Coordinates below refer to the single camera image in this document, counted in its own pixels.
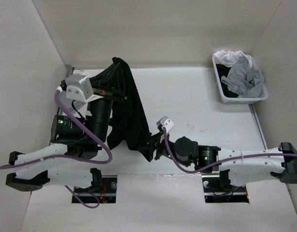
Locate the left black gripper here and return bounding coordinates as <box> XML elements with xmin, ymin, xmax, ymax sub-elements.
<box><xmin>82</xmin><ymin>60</ymin><xmax>127</xmax><ymax>145</ymax></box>

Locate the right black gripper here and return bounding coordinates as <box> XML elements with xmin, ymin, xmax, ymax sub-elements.
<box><xmin>136</xmin><ymin>131</ymin><xmax>191</xmax><ymax>167</ymax></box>

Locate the black tank top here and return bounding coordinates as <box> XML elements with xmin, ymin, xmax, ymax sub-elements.
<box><xmin>89</xmin><ymin>57</ymin><xmax>160</xmax><ymax>162</ymax></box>

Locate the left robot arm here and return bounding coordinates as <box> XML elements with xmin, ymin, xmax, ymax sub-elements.
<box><xmin>0</xmin><ymin>89</ymin><xmax>113</xmax><ymax>193</ymax></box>

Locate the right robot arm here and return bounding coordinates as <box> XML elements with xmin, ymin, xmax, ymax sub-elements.
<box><xmin>155</xmin><ymin>131</ymin><xmax>297</xmax><ymax>191</ymax></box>

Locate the folded grey tank top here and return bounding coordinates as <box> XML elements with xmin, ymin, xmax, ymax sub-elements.
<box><xmin>59</xmin><ymin>93</ymin><xmax>85</xmax><ymax>113</ymax></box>

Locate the black garment in basket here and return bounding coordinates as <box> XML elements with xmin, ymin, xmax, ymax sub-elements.
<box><xmin>216</xmin><ymin>64</ymin><xmax>238</xmax><ymax>98</ymax></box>

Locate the grey garment in basket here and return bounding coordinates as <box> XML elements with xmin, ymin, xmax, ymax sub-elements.
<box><xmin>221</xmin><ymin>57</ymin><xmax>264</xmax><ymax>98</ymax></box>

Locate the white garment in basket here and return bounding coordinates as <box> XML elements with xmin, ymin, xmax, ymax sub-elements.
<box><xmin>212</xmin><ymin>50</ymin><xmax>253</xmax><ymax>67</ymax></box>

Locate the white laundry basket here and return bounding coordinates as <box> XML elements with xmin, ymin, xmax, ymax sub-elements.
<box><xmin>212</xmin><ymin>54</ymin><xmax>269</xmax><ymax>104</ymax></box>

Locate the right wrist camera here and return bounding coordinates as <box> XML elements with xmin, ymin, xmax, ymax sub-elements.
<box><xmin>156</xmin><ymin>116</ymin><xmax>174</xmax><ymax>134</ymax></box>

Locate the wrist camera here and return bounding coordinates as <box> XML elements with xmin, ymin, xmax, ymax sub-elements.
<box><xmin>156</xmin><ymin>116</ymin><xmax>174</xmax><ymax>134</ymax></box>
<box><xmin>65</xmin><ymin>74</ymin><xmax>102</xmax><ymax>103</ymax></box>

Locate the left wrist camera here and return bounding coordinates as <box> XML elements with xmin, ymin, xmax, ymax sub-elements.
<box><xmin>65</xmin><ymin>74</ymin><xmax>102</xmax><ymax>103</ymax></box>

